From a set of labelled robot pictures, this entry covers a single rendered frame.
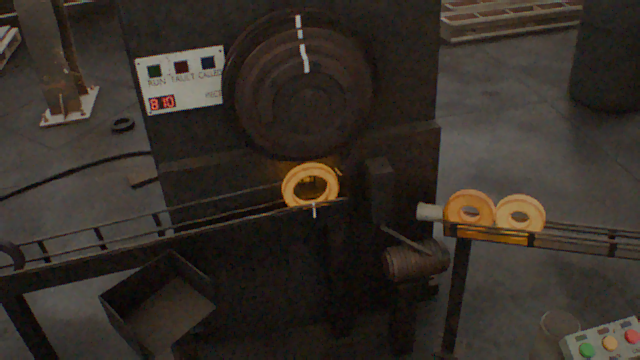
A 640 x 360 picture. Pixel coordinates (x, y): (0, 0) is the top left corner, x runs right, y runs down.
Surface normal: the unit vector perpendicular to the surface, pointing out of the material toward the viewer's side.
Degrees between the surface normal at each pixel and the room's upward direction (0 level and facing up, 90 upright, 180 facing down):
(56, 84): 90
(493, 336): 0
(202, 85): 90
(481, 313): 0
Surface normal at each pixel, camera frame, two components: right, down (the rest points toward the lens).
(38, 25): 0.19, 0.55
